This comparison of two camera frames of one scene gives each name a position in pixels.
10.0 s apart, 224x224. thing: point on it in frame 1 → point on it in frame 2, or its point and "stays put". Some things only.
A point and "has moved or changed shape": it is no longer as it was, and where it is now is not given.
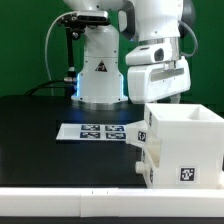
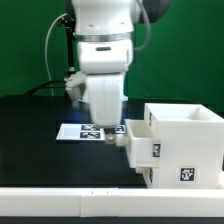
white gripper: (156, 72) → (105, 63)
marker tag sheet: (91, 131) stays put
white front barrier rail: (86, 202) stays put
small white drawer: (136, 133) has moved or changed shape
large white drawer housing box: (191, 145) stays put
